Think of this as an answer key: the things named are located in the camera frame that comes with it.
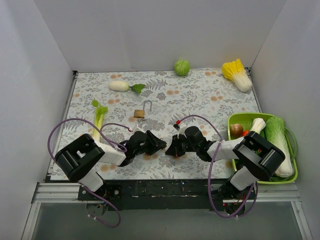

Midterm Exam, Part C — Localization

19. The large brass padlock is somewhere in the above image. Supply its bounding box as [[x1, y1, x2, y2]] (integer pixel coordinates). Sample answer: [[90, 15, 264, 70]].
[[133, 99, 153, 119]]

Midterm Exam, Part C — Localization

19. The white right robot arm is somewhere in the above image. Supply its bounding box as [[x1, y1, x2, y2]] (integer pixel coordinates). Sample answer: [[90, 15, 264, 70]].
[[165, 126, 286, 200]]

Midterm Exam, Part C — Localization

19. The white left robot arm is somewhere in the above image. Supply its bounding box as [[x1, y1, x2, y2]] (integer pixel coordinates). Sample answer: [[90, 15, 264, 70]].
[[55, 128, 167, 200]]

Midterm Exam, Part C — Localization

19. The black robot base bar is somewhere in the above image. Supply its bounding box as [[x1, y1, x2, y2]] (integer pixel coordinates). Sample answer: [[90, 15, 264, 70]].
[[77, 176, 258, 212]]

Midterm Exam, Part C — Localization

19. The brown toy onion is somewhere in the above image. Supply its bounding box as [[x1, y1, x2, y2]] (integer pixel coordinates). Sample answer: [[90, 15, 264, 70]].
[[229, 123, 244, 138]]

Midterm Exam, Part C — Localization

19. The floral table mat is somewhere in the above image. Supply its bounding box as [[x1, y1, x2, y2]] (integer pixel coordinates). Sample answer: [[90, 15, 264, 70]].
[[56, 69, 259, 180]]

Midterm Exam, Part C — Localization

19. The green toy celery stalk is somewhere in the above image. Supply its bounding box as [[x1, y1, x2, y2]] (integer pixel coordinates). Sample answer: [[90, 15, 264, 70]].
[[91, 99, 108, 142]]

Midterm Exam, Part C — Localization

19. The white toy radish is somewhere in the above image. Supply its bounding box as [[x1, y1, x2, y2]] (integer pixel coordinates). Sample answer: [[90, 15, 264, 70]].
[[108, 80, 146, 94]]

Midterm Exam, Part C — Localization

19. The toy bok choy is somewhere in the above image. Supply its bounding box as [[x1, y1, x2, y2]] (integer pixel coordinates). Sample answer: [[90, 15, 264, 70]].
[[250, 118, 266, 134]]

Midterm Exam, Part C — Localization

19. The green plastic basket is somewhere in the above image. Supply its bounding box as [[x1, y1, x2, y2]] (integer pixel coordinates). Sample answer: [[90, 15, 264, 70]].
[[227, 112, 298, 185]]

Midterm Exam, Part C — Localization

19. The green toy napa cabbage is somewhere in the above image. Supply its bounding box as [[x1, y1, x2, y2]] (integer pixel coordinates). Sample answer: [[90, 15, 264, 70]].
[[265, 116, 294, 178]]

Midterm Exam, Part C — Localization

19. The yellow toy napa cabbage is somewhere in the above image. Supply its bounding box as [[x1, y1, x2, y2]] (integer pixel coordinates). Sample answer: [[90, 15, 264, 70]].
[[221, 58, 252, 92]]

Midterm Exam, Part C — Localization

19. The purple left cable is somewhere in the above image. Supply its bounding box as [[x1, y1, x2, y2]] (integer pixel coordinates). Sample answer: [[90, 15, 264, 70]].
[[47, 117, 133, 229]]

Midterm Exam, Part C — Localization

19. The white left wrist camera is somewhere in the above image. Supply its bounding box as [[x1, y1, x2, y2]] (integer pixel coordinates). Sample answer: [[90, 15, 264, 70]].
[[128, 126, 145, 135]]

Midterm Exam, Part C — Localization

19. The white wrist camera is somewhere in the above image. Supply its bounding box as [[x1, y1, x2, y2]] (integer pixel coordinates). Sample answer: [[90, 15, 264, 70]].
[[128, 126, 145, 135], [173, 120, 188, 136]]

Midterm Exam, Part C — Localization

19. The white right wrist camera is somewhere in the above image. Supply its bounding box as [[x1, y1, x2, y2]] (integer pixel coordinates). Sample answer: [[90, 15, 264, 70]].
[[173, 120, 188, 136]]

